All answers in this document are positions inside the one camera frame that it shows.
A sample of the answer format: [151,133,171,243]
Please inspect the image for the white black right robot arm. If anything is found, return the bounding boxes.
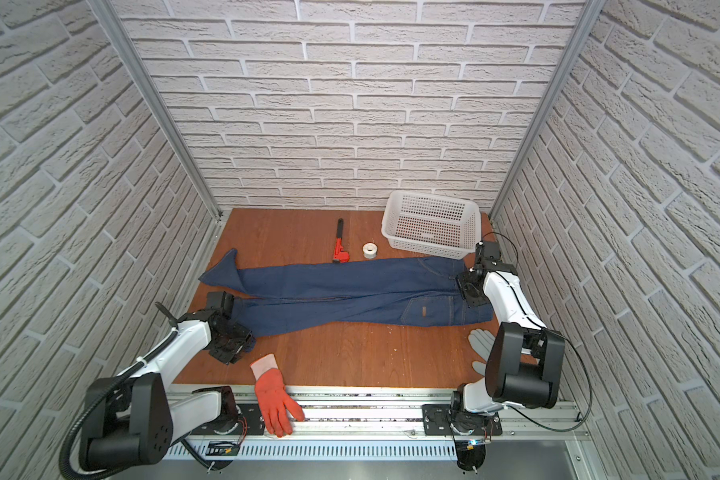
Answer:
[456,240,565,414]

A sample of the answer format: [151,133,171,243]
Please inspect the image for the white tape roll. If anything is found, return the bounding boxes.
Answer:
[362,242,378,260]

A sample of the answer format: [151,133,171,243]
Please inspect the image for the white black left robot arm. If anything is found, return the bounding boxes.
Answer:
[59,292,255,479]

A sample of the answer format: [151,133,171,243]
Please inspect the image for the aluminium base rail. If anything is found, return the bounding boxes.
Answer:
[187,385,591,462]

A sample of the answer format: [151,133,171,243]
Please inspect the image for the blue denim trousers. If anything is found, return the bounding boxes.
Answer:
[200,250,494,337]

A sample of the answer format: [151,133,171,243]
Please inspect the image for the grey work glove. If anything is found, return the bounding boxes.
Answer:
[468,329,495,376]

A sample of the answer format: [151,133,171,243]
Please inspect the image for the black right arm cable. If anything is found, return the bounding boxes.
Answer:
[482,231,594,433]

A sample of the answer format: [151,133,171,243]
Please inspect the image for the white plastic perforated basket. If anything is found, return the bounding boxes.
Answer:
[381,190,482,260]

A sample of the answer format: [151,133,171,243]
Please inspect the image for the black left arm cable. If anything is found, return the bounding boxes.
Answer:
[58,301,181,480]

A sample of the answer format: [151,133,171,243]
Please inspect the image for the red work glove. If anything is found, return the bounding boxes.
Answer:
[250,354,305,438]

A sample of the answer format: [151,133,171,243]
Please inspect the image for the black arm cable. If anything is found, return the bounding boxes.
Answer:
[482,231,594,433]
[58,301,181,480]

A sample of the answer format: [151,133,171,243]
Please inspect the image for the red black pipe wrench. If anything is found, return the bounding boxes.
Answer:
[332,218,350,264]

